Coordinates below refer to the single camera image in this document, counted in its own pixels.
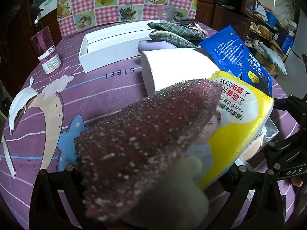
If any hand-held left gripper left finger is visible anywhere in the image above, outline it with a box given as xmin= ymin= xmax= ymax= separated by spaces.
xmin=29 ymin=165 xmax=96 ymax=230

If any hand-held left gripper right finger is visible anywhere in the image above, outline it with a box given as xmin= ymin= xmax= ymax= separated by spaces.
xmin=223 ymin=166 xmax=287 ymax=230

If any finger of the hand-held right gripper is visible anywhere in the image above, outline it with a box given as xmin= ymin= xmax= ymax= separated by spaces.
xmin=273 ymin=95 xmax=300 ymax=116
xmin=264 ymin=142 xmax=288 ymax=173

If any yellow packet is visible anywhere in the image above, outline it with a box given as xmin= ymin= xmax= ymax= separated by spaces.
xmin=186 ymin=71 xmax=274 ymax=190

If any blue packet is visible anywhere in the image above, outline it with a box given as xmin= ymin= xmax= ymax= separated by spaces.
xmin=198 ymin=25 xmax=274 ymax=95

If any glittery pink santa hat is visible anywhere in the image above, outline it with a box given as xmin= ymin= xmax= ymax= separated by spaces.
xmin=73 ymin=78 xmax=224 ymax=230

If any shallow white box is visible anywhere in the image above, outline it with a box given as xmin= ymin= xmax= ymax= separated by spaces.
xmin=79 ymin=20 xmax=163 ymax=73

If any person's right hand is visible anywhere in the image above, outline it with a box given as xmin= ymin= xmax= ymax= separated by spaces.
xmin=291 ymin=178 xmax=306 ymax=188

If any clear plastic packet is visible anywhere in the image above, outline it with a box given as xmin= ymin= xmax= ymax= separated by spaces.
xmin=236 ymin=118 xmax=279 ymax=168

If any cluttered storage shelf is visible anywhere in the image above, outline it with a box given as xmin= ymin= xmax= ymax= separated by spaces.
xmin=246 ymin=0 xmax=303 ymax=77

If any brown wooden cabinet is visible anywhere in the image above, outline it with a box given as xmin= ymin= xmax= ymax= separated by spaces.
xmin=195 ymin=0 xmax=257 ymax=37

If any purple printed tablecloth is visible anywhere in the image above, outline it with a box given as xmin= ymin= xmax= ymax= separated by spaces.
xmin=0 ymin=20 xmax=300 ymax=230

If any pink ribbon bow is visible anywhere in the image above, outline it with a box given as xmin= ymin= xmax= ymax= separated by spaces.
xmin=191 ymin=22 xmax=210 ymax=35

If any black clip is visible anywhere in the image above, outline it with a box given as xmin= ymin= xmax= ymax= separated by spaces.
xmin=176 ymin=19 xmax=196 ymax=27

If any green plaid cloth pouch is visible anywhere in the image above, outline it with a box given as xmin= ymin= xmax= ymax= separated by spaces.
xmin=149 ymin=30 xmax=198 ymax=48
xmin=147 ymin=22 xmax=207 ymax=40

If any pink bottle with white label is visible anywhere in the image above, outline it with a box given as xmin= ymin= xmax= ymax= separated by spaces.
xmin=30 ymin=26 xmax=62 ymax=75

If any clear glass cup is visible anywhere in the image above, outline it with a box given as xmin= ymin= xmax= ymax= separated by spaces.
xmin=157 ymin=5 xmax=177 ymax=21

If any dark wooden cabinet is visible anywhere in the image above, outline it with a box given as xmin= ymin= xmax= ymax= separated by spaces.
xmin=0 ymin=0 xmax=63 ymax=82

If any pink checkered printed cloth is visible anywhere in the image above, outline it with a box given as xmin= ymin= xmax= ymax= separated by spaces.
xmin=57 ymin=0 xmax=198 ymax=39

